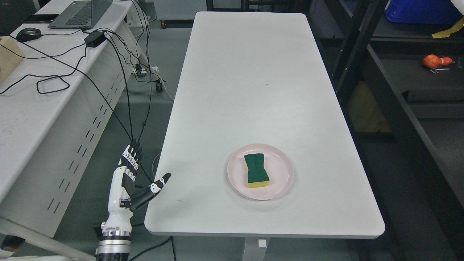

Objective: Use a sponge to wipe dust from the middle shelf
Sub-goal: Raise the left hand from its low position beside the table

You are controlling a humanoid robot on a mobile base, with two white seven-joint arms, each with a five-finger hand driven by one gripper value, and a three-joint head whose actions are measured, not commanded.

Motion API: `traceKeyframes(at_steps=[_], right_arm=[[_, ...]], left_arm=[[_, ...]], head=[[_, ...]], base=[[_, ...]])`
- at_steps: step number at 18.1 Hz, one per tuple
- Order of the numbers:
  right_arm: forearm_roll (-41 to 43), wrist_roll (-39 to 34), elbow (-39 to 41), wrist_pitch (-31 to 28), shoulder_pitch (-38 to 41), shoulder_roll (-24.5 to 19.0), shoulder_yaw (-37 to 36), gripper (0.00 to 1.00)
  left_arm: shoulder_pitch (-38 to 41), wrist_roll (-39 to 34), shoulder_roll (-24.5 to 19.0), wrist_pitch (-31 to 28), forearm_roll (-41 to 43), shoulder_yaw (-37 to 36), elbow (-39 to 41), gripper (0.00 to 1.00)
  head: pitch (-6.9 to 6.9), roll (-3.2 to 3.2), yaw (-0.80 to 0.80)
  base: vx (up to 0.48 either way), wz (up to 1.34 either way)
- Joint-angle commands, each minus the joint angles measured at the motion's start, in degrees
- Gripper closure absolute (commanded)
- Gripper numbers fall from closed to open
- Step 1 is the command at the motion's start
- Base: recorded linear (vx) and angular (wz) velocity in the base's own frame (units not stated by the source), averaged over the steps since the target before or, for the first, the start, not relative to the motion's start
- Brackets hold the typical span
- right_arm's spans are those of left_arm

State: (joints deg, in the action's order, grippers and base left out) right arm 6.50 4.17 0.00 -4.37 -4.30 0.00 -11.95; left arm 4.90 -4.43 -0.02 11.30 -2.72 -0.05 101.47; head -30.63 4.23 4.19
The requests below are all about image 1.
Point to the pink round plate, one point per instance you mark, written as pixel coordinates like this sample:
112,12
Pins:
277,165

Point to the white side desk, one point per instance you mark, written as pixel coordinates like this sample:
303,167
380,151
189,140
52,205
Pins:
54,108

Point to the black smartphone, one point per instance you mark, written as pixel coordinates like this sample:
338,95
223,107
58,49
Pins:
40,18

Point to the black power adapter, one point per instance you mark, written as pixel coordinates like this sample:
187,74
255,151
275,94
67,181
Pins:
94,39

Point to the yellow tape piece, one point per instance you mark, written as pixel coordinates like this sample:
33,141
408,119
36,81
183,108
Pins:
448,32

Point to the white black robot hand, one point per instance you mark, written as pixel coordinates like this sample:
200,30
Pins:
123,197

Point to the white power strip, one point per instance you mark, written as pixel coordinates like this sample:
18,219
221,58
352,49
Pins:
141,71

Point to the dark metal shelf rack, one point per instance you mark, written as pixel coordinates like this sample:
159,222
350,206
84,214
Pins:
407,121

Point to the black computer mouse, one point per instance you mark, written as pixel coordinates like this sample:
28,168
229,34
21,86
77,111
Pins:
28,34

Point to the orange plastic toy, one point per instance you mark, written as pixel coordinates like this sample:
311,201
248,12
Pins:
433,61

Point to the cardboard box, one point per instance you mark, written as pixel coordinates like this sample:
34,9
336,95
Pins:
10,56

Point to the green yellow sponge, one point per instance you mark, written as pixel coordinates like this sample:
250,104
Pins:
257,175

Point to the grey laptop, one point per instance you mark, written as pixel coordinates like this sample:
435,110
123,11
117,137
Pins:
81,14

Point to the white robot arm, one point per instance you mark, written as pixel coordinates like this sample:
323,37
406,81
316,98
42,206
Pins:
114,244

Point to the blue plastic bin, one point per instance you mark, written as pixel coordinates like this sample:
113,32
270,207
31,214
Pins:
441,12

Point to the white rectangular table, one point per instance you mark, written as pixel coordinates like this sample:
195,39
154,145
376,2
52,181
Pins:
258,78

